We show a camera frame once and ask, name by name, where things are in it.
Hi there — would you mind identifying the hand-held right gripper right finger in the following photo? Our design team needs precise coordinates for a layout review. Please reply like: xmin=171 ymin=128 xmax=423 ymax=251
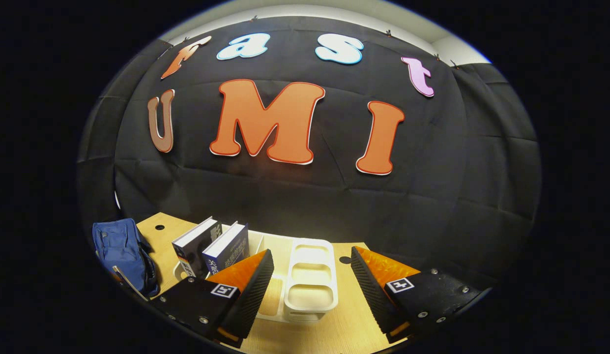
xmin=350 ymin=245 xmax=492 ymax=345

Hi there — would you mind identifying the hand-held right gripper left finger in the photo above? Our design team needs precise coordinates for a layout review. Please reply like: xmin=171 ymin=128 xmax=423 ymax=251
xmin=151 ymin=248 xmax=275 ymax=349

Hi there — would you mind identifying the blue cover book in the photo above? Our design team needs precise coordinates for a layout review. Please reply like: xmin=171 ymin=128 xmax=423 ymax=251
xmin=202 ymin=221 xmax=250 ymax=274

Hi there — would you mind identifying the white bookshelf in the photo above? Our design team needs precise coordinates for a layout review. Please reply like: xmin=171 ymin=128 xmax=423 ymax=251
xmin=174 ymin=224 xmax=340 ymax=324

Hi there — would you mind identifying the black backdrop cloth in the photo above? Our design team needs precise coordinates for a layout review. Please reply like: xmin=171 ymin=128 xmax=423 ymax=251
xmin=78 ymin=16 xmax=541 ymax=295

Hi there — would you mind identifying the blue schoolbag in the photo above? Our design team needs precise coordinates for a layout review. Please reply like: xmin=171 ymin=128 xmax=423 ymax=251
xmin=92 ymin=218 xmax=161 ymax=301

